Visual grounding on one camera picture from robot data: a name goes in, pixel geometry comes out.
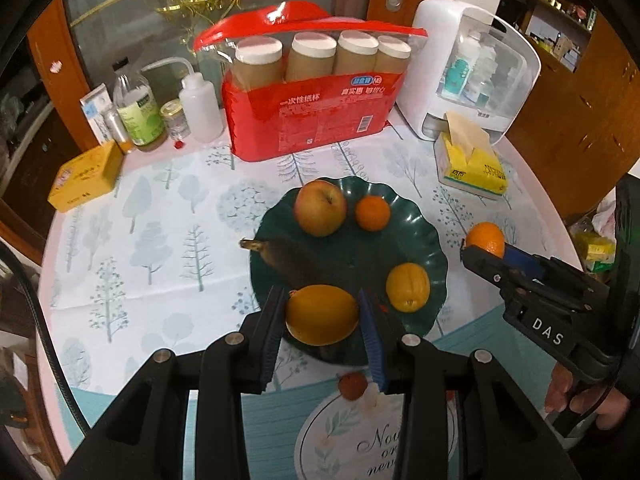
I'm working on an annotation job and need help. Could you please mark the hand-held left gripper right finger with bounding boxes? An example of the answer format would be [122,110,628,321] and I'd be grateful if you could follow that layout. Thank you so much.
[356,287,583,480]

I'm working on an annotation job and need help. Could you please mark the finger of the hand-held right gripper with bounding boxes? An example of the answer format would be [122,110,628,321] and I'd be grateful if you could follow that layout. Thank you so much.
[460,244,518,306]
[502,243,553,282]

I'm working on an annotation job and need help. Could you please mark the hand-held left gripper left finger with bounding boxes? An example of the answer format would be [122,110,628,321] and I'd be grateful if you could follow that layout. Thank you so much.
[60,285,289,480]

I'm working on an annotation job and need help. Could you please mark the orange tangerine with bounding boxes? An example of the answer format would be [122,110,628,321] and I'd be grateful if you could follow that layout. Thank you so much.
[355,195,391,232]
[465,222,506,259]

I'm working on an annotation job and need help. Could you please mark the yellow citrus fruit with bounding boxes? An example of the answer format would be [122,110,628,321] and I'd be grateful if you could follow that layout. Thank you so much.
[385,262,431,313]
[285,285,361,347]

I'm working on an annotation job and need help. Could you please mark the overripe dark banana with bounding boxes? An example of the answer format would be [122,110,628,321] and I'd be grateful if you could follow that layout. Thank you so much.
[239,238,358,361]

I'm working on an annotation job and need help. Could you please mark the dark green scalloped plate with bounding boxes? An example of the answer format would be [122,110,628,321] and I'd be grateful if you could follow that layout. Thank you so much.
[248,176,449,367]

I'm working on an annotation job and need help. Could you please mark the red yellow apple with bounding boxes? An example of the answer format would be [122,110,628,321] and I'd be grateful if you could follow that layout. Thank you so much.
[293,180,348,237]

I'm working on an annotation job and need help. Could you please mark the person's right hand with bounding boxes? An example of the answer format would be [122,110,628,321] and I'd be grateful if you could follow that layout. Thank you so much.
[544,365,633,431]

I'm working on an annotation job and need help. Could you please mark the red lychee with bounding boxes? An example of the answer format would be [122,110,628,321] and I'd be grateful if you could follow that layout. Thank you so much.
[338,372,369,402]

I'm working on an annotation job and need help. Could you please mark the yellow green box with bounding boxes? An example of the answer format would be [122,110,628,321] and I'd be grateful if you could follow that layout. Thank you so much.
[575,232,617,273]

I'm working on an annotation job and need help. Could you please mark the white plastic bag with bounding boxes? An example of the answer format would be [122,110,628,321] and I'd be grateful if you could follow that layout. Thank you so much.
[585,195,618,241]

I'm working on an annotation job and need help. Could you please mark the yellow tissue pack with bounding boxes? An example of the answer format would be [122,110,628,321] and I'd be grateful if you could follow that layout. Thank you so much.
[434,111,508,196]

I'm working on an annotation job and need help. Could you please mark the wooden cabinet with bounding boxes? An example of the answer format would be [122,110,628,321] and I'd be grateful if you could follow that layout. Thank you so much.
[500,0,640,226]

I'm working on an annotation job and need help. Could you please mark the teal label bottle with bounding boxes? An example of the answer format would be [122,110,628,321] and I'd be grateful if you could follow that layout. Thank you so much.
[444,42,472,99]

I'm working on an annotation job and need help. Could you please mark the white cosmetics organiser box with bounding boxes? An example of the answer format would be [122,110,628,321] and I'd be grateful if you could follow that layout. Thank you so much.
[397,0,542,142]

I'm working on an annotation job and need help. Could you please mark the red paper cup package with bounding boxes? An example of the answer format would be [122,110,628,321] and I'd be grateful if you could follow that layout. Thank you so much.
[192,4,429,162]

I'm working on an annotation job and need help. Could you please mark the small glass jar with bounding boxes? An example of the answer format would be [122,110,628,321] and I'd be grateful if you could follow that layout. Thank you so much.
[160,101,192,140]

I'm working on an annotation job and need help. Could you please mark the white squeeze bottle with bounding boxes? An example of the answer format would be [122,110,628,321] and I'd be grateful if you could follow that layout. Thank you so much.
[142,57,224,143]

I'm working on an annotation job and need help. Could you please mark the yellow tin box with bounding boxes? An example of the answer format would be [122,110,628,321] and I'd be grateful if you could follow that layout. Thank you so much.
[47,140,124,213]

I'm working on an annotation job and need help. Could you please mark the glass bottle green label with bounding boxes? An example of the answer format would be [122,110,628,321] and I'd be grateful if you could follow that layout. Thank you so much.
[112,62,168,152]

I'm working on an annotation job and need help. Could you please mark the small metal can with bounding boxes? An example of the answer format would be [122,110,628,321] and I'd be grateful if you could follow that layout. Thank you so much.
[102,110,128,143]

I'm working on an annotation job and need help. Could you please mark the white blue carton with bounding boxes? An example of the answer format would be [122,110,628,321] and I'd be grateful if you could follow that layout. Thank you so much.
[80,85,116,143]

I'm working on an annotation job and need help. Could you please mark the wooden frosted glass door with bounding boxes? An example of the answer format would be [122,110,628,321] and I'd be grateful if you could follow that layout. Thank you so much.
[25,0,426,161]

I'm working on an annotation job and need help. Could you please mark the black cable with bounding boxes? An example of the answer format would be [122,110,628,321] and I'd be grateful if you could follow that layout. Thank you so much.
[0,240,96,433]

